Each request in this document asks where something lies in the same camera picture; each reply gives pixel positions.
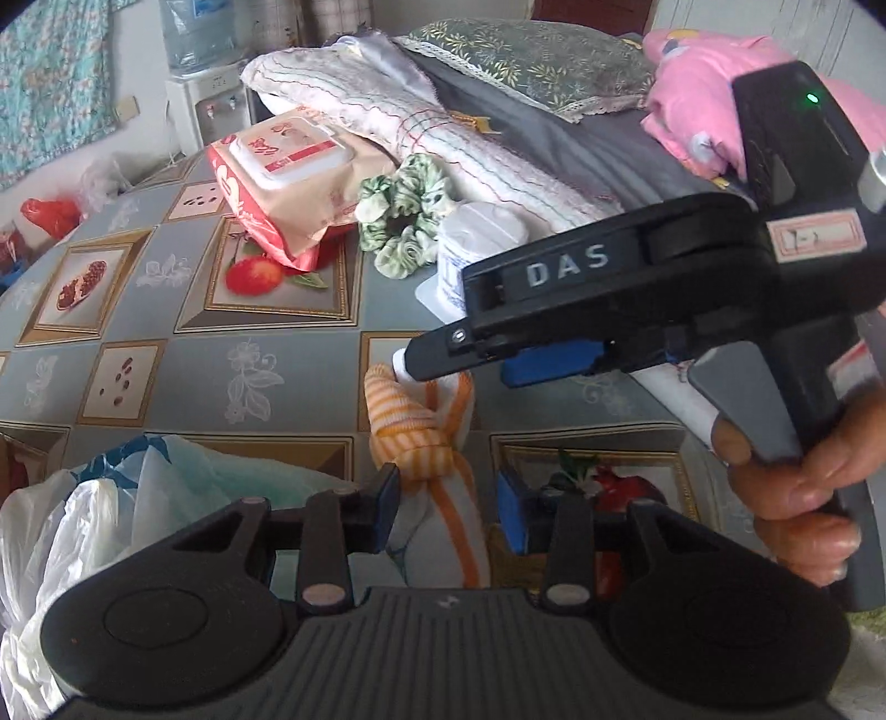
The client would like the olive floral pillow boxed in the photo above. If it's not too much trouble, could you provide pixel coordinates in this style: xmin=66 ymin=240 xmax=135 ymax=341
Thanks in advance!
xmin=398 ymin=17 xmax=655 ymax=126

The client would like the floral patterned roll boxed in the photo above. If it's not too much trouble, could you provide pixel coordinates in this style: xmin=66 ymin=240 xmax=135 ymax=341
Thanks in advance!
xmin=245 ymin=0 xmax=309 ymax=49

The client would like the red wet wipes pack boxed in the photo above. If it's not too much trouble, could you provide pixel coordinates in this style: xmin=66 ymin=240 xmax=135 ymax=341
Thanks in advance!
xmin=206 ymin=111 xmax=399 ymax=272

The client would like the red plastic bag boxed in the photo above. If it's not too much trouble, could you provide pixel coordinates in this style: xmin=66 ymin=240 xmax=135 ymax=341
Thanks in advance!
xmin=19 ymin=197 xmax=83 ymax=240

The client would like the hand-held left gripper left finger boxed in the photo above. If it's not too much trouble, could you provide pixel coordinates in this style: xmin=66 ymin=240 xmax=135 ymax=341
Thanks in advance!
xmin=172 ymin=462 xmax=403 ymax=614

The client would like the brown door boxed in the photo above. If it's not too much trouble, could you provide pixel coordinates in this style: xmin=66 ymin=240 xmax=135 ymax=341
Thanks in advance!
xmin=532 ymin=0 xmax=655 ymax=35

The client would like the white plastic bag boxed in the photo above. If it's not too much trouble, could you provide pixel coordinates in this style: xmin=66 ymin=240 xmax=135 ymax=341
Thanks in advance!
xmin=0 ymin=433 xmax=292 ymax=720
xmin=79 ymin=158 xmax=132 ymax=209

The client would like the plaid patterned roll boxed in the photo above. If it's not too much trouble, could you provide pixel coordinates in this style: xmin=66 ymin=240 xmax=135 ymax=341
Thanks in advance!
xmin=308 ymin=0 xmax=375 ymax=46

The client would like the orange striped sock bundle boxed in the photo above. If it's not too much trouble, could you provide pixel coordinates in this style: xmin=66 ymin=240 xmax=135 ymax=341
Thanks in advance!
xmin=363 ymin=349 xmax=494 ymax=589

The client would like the pink dotted blanket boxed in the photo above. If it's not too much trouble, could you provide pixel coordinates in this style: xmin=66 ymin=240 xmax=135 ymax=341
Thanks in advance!
xmin=640 ymin=28 xmax=886 ymax=181

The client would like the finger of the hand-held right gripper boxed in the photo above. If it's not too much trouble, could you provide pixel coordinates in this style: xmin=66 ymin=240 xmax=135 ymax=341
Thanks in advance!
xmin=403 ymin=322 xmax=499 ymax=383
xmin=502 ymin=339 xmax=600 ymax=389

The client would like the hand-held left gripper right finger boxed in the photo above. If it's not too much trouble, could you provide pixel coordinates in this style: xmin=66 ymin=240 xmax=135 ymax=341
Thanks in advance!
xmin=497 ymin=467 xmax=702 ymax=612

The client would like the grey sheet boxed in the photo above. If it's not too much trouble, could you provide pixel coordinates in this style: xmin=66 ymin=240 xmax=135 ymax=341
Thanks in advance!
xmin=394 ymin=34 xmax=755 ymax=209

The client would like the white yogurt cup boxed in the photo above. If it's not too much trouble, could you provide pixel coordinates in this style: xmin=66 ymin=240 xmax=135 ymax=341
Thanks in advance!
xmin=415 ymin=200 xmax=530 ymax=323

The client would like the person's right hand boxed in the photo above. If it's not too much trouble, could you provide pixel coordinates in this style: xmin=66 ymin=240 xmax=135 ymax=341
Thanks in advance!
xmin=712 ymin=384 xmax=886 ymax=588

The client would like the white satin cloth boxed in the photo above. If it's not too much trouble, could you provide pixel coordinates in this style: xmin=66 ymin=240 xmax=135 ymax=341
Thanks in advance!
xmin=322 ymin=31 xmax=434 ymax=91

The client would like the white water dispenser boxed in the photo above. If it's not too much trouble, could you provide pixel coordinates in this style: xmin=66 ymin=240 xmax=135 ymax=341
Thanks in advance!
xmin=164 ymin=69 xmax=257 ymax=163

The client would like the pale teal plastic bag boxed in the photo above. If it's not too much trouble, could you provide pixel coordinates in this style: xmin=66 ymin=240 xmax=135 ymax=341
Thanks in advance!
xmin=138 ymin=436 xmax=347 ymax=506

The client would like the green scrunchie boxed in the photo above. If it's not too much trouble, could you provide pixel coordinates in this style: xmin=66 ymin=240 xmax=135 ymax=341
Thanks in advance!
xmin=356 ymin=153 xmax=454 ymax=279

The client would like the teal floral wall cloth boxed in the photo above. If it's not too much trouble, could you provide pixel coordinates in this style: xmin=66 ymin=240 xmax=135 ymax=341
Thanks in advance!
xmin=0 ymin=0 xmax=119 ymax=191

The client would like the red packet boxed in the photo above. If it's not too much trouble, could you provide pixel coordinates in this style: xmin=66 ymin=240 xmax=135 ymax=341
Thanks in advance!
xmin=0 ymin=225 xmax=25 ymax=278

